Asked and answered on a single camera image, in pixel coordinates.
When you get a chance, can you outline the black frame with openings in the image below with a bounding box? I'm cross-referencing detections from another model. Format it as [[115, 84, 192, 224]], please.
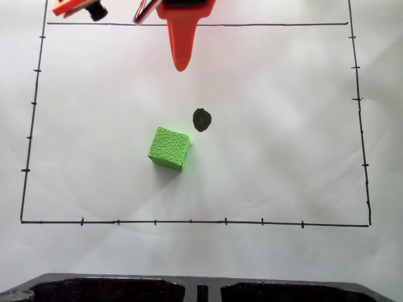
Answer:
[[0, 272, 403, 302]]

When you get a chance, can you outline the black dot mark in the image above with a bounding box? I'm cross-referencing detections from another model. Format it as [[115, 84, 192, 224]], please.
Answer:
[[192, 108, 212, 133]]

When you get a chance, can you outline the red white black servo cable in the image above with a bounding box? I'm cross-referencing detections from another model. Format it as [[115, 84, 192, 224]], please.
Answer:
[[132, 0, 164, 26]]

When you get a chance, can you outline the green textured foam block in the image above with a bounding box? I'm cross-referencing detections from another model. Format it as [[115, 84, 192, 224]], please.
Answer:
[[146, 125, 193, 173]]

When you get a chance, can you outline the black camera in orange mount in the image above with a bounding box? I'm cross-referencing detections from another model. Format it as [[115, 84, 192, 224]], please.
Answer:
[[52, 0, 109, 22]]

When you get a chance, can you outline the white paper sheet black frame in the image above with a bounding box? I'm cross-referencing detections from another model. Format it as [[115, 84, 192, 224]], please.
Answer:
[[0, 0, 403, 292]]

